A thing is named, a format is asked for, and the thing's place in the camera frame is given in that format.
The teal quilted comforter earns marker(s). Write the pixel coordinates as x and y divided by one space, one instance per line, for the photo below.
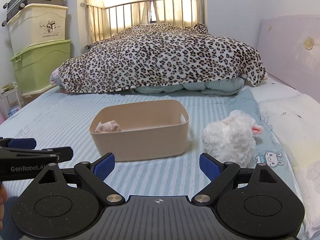
219 87

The person's left hand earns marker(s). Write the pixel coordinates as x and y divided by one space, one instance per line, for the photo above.
3 199

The pink bed headboard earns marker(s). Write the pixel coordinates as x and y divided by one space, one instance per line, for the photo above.
289 49

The beige plastic storage bin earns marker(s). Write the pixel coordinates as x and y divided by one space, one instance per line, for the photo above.
149 130

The white fluffy plush sheep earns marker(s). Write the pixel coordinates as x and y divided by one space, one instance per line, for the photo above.
232 139

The blue striped bed sheet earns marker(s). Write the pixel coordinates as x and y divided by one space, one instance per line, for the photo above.
56 119

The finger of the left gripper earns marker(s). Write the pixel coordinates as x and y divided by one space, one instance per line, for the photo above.
27 143
63 153

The yellow window curtain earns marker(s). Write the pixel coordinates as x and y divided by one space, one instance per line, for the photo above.
140 5

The pink knit drawstring pouch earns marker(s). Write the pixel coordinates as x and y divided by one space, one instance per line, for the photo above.
110 126

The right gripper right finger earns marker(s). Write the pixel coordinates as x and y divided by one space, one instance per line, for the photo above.
221 176

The green plastic storage box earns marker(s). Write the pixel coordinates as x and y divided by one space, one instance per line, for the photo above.
33 65

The white wire rack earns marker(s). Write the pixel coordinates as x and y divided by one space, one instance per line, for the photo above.
11 101

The blue grey rabbit blanket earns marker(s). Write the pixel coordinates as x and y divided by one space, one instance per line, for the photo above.
266 142

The white pillow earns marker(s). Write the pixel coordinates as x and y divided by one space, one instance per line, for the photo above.
294 119

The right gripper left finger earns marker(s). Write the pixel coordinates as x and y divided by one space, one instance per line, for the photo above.
92 176

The leopard print blanket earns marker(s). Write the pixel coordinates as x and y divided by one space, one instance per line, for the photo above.
158 55

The metal bed rail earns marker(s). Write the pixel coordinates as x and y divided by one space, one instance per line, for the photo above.
150 15

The cream plastic storage box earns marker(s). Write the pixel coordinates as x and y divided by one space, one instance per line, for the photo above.
37 24

